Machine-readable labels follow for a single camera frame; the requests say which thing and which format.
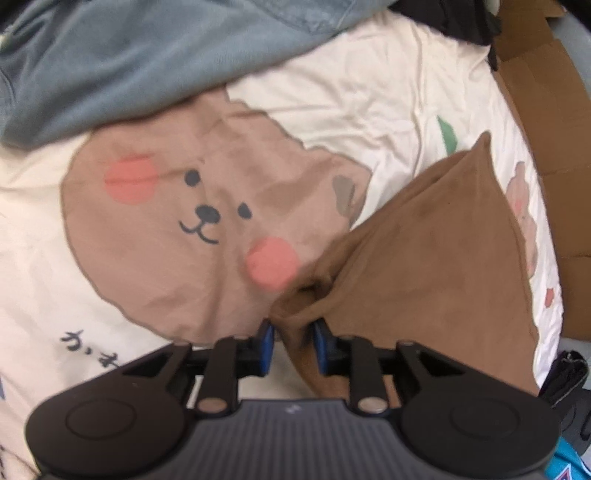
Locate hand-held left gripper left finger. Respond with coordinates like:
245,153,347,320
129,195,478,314
117,318,275,416

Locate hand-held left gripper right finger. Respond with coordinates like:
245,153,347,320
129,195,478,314
313,318,469,416

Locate brown printed t-shirt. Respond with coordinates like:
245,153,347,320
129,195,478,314
270,131,541,409

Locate teal printed blanket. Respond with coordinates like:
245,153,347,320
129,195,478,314
545,436,591,480

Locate bear print bed sheet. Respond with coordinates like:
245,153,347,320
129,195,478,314
0,9,566,480

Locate brown cardboard box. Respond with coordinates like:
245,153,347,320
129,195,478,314
492,14,591,342

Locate light blue jeans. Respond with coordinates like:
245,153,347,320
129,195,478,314
0,0,398,148

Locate black cloth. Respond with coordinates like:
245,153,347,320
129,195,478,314
392,0,502,47

